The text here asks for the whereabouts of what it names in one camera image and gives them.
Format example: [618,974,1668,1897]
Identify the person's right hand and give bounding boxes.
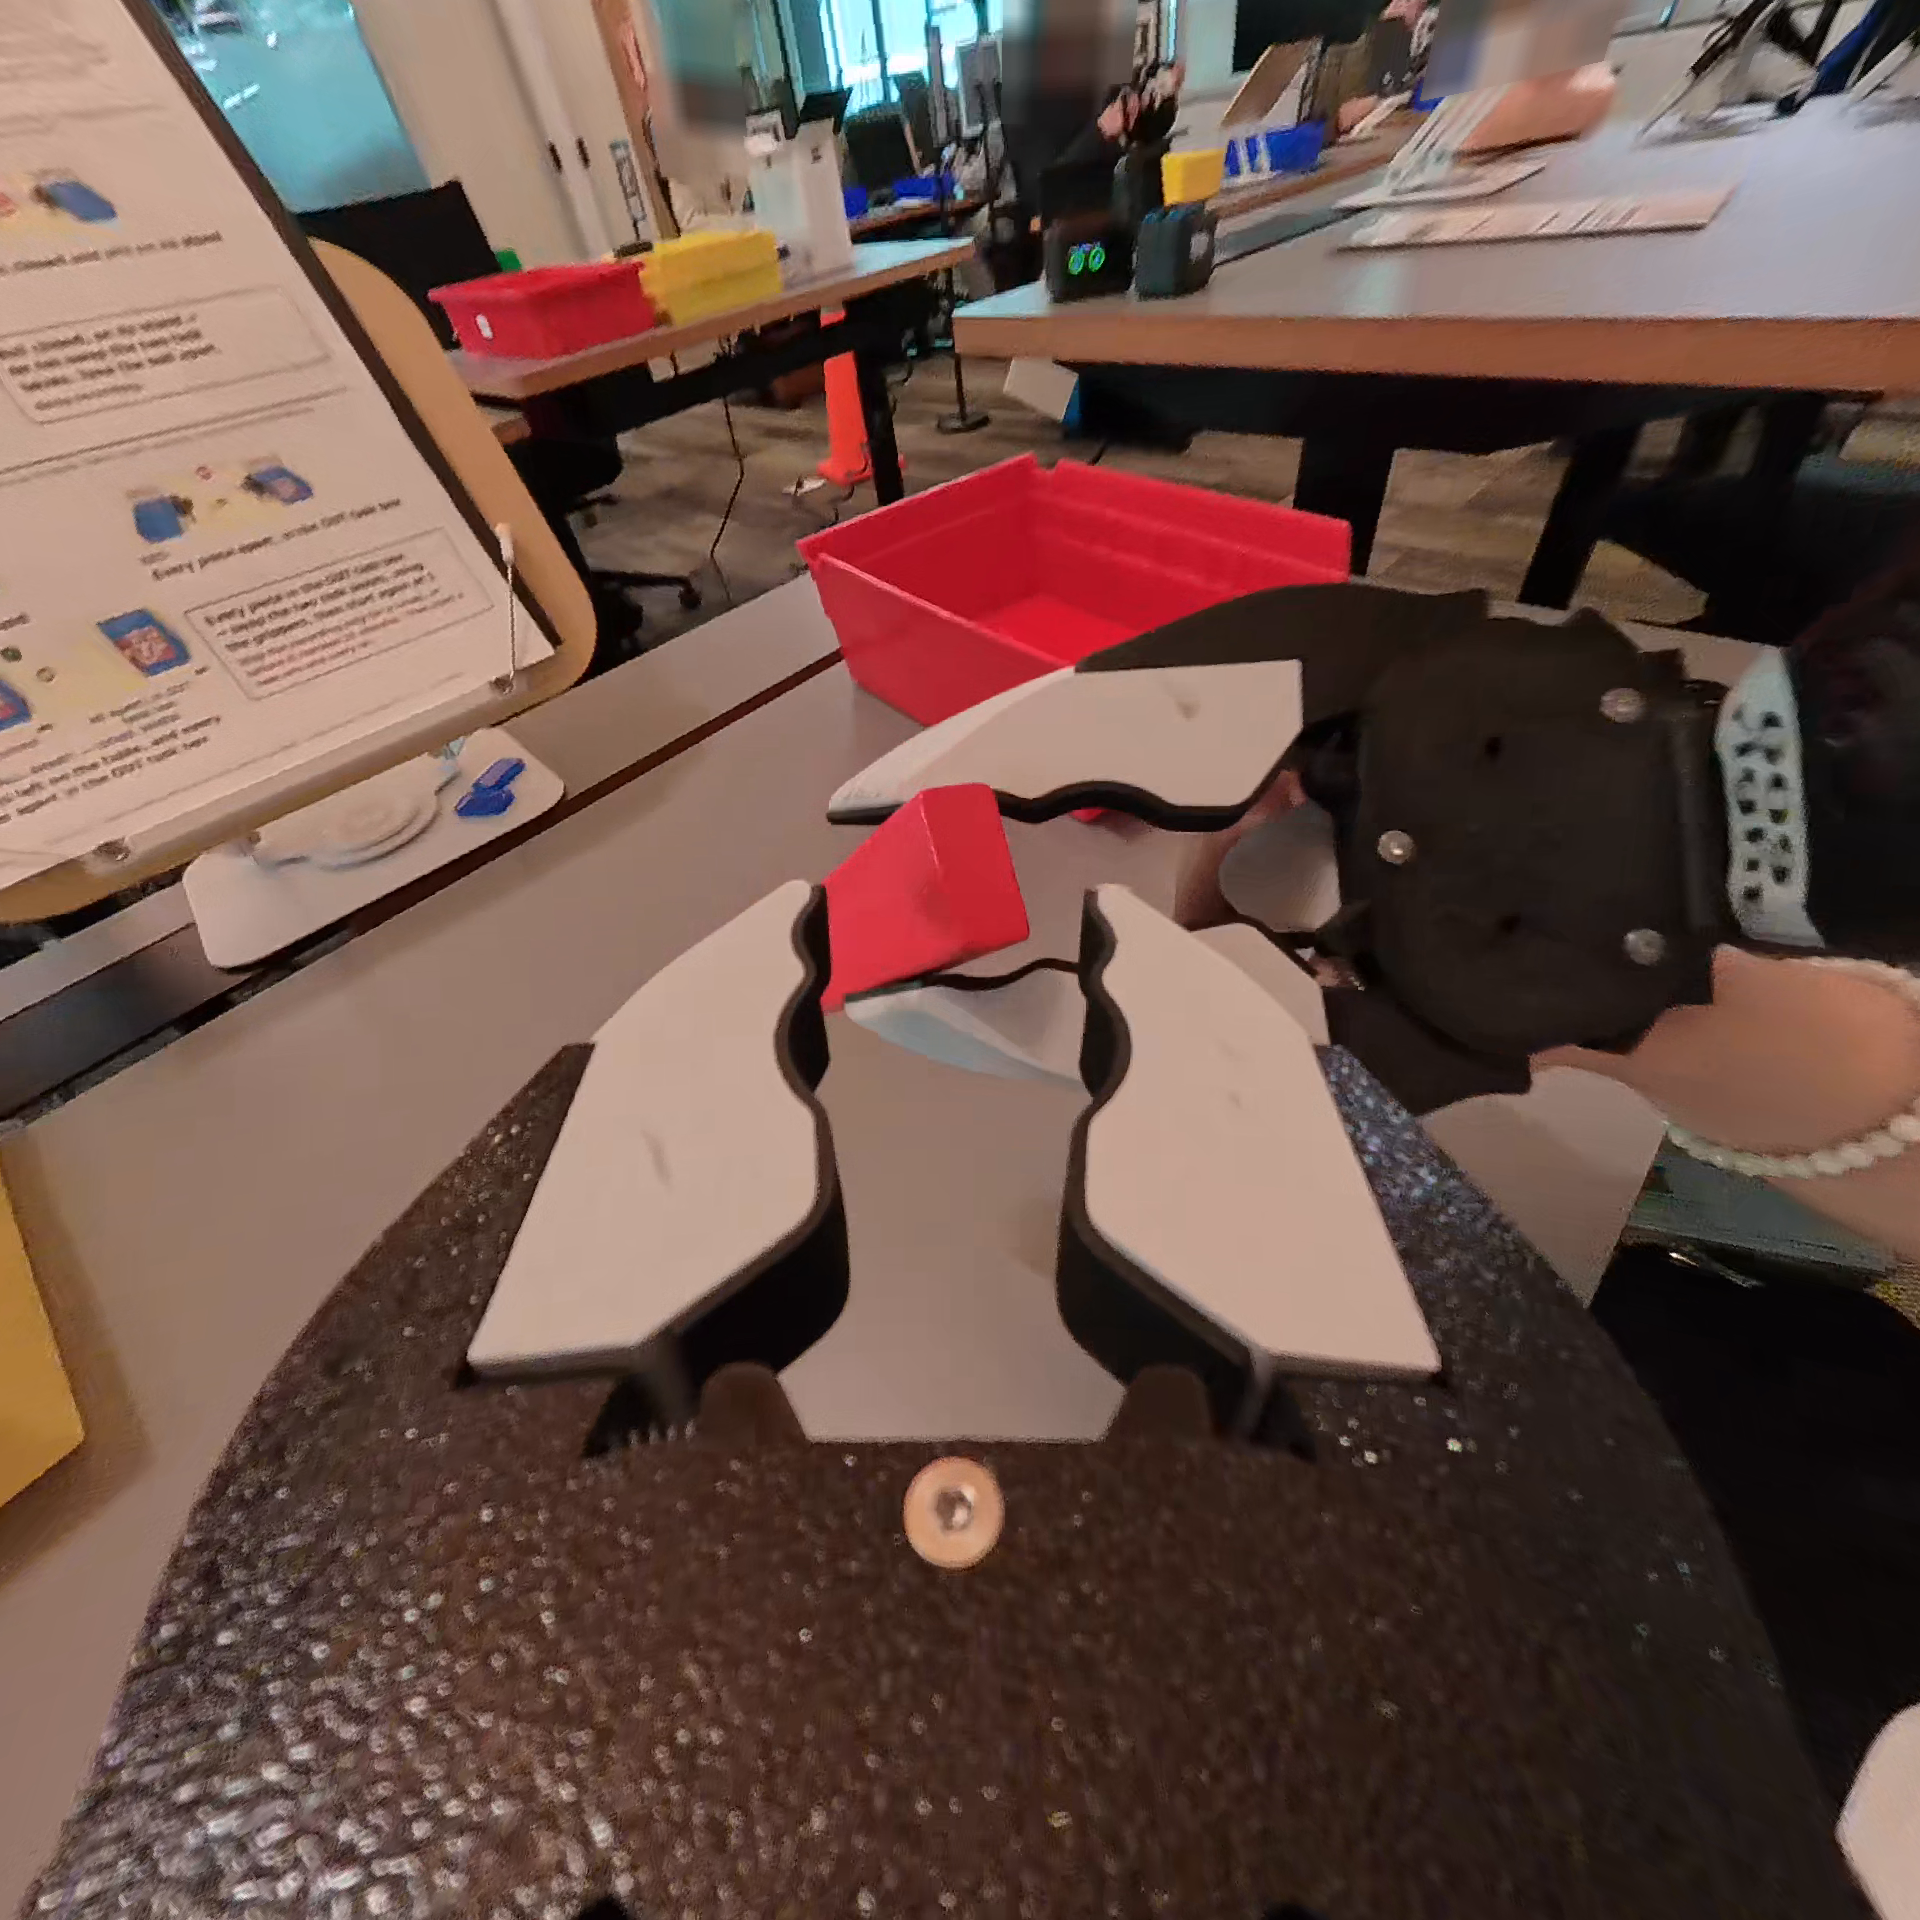
[1528,956,1789,1129]

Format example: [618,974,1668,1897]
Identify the small yellow storage bin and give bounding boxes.
[637,229,787,323]

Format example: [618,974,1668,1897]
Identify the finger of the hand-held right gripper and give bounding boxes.
[842,956,1088,1084]
[824,657,1309,834]

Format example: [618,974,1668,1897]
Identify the yellow plastic bin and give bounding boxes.
[0,1168,89,1508]

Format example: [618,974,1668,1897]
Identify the white container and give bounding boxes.
[750,124,856,272]

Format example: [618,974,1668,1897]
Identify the red plastic bin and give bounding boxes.
[795,456,1354,729]

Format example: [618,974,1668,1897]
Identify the orange traffic cone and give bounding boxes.
[818,306,877,486]

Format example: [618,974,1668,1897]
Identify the person's white shirt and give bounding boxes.
[1836,1710,1920,1907]

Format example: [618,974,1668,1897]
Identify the black device green lights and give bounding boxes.
[1047,213,1134,304]

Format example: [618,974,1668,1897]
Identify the red rectangular block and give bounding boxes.
[818,783,1035,1014]

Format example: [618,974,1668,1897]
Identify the person's black trousers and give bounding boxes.
[1590,1245,1920,1800]

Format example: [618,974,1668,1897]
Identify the small red storage bin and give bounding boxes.
[431,262,662,359]

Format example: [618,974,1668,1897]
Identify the white pearl bracelet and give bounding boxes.
[1664,959,1920,1180]

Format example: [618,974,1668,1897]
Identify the person's right forearm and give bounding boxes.
[1724,948,1920,1265]

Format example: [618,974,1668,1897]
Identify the printed instruction sheet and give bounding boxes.
[0,0,561,886]

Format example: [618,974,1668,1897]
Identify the paper strips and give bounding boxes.
[1340,182,1734,250]

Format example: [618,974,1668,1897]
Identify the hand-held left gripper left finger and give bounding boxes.
[464,875,856,1419]

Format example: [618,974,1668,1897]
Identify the dark blue device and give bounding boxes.
[1134,201,1218,298]

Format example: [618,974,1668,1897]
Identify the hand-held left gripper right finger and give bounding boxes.
[1053,880,1446,1435]

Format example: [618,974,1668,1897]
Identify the white base board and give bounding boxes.
[183,725,567,968]

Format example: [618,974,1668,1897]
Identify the black office chair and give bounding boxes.
[295,180,698,616]

